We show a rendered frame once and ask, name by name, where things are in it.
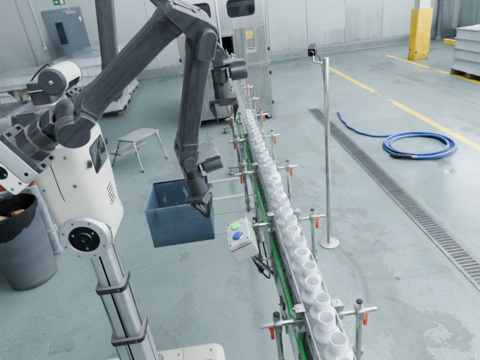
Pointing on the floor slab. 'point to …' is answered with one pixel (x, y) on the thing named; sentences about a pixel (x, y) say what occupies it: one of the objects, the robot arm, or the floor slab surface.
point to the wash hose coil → (410, 136)
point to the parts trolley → (12, 108)
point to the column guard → (420, 33)
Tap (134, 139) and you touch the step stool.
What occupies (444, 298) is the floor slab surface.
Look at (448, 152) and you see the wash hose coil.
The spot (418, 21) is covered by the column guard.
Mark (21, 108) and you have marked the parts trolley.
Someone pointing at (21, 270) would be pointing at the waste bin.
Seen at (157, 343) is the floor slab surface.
